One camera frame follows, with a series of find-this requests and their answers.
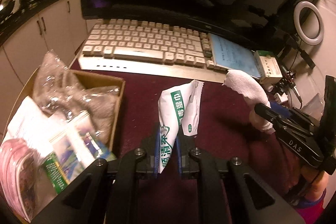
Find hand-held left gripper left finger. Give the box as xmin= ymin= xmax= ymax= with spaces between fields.
xmin=31 ymin=123 xmax=162 ymax=224

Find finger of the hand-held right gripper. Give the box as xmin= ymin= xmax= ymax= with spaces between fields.
xmin=254 ymin=103 xmax=282 ymax=125
xmin=269 ymin=101 xmax=293 ymax=119

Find white ring light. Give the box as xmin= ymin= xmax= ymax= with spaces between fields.
xmin=293 ymin=1 xmax=324 ymax=45

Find maroon tablecloth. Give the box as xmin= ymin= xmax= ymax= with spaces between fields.
xmin=70 ymin=59 xmax=326 ymax=224

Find black wok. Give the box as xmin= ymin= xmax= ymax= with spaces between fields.
xmin=0 ymin=0 xmax=19 ymax=22

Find blue notebook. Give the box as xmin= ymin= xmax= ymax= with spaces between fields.
xmin=209 ymin=34 xmax=263 ymax=80

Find clear bag brown contents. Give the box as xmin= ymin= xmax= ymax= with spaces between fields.
xmin=33 ymin=51 xmax=121 ymax=144

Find clear plastic bag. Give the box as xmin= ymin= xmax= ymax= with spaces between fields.
xmin=302 ymin=93 xmax=324 ymax=119

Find black tripod mount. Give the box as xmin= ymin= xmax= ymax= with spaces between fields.
xmin=273 ymin=69 xmax=302 ymax=106

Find green and white packet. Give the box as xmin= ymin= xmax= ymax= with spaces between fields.
xmin=50 ymin=112 xmax=117 ymax=169

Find beige kitchen cabinets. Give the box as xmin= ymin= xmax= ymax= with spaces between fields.
xmin=0 ymin=0 xmax=88 ymax=135

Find shallow cardboard box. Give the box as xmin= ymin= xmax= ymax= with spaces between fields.
xmin=0 ymin=69 xmax=126 ymax=223

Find black kitchen counter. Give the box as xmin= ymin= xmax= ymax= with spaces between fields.
xmin=0 ymin=0 xmax=80 ymax=41

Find large white gauze packet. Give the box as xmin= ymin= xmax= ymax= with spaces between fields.
xmin=7 ymin=97 xmax=91 ymax=156

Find black ring light stand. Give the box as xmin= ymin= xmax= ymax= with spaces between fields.
xmin=282 ymin=35 xmax=315 ymax=69

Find white cloth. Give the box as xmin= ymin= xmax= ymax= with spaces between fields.
xmin=222 ymin=69 xmax=276 ymax=134

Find beige keyboard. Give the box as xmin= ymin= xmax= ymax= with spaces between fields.
xmin=78 ymin=19 xmax=229 ymax=83

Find white and green medicine box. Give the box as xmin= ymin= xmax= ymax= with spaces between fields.
xmin=254 ymin=50 xmax=283 ymax=84

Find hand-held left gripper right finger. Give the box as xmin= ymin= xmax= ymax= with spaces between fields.
xmin=175 ymin=135 xmax=306 ymax=224

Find white wet wipe packet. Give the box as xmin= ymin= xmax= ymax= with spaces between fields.
xmin=157 ymin=80 xmax=204 ymax=174

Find person's right forearm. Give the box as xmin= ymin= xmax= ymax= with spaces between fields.
xmin=294 ymin=166 xmax=328 ymax=219

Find pink zipper pouch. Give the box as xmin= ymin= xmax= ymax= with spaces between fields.
xmin=0 ymin=138 xmax=44 ymax=222

